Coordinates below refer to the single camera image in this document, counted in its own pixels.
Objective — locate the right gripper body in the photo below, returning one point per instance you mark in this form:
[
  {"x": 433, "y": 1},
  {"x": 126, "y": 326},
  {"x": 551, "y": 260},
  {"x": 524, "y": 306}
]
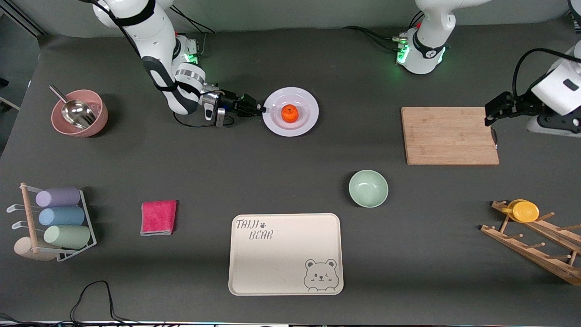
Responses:
[{"x": 229, "y": 101}]

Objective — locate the orange fruit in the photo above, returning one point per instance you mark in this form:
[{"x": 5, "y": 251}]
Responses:
[{"x": 290, "y": 113}]

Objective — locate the white round plate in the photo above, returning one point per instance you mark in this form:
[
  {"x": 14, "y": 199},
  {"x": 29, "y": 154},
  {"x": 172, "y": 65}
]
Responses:
[{"x": 308, "y": 113}]

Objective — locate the wooden cutting board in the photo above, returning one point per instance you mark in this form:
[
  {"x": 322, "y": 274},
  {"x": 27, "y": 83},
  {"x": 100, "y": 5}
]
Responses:
[{"x": 449, "y": 136}]

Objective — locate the yellow mug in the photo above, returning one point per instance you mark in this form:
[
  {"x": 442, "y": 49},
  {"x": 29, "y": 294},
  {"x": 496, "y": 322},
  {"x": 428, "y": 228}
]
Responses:
[{"x": 524, "y": 211}]

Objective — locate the pink bowl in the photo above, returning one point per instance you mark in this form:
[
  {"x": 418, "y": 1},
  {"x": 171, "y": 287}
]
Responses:
[{"x": 97, "y": 120}]

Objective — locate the pink folded cloth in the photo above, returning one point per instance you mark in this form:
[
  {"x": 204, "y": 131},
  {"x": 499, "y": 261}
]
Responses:
[{"x": 159, "y": 218}]

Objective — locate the pale green bowl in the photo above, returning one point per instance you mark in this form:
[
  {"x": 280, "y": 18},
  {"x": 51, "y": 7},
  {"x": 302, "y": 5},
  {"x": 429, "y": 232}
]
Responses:
[{"x": 368, "y": 188}]

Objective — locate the metal scoop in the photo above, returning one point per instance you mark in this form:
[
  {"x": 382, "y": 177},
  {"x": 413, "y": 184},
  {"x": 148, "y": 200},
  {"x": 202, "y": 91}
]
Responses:
[{"x": 77, "y": 113}]

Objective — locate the wooden peg drying rack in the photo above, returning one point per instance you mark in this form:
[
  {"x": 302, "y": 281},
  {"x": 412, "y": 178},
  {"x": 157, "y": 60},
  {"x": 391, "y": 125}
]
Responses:
[{"x": 531, "y": 254}]

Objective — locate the cream tray with bear print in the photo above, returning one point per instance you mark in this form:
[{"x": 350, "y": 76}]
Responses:
[{"x": 272, "y": 263}]

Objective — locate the purple cup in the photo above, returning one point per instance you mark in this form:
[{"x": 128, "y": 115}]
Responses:
[{"x": 59, "y": 197}]

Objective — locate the blue cup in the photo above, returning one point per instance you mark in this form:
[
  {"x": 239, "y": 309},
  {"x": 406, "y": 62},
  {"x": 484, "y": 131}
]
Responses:
[{"x": 61, "y": 216}]

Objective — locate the green cup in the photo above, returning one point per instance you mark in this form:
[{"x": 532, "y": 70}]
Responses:
[{"x": 68, "y": 236}]

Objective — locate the beige cup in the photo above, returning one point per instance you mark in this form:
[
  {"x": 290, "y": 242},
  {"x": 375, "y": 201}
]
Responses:
[{"x": 25, "y": 250}]

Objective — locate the black frame rail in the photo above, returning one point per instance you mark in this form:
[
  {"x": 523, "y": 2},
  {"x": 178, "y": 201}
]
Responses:
[{"x": 22, "y": 17}]

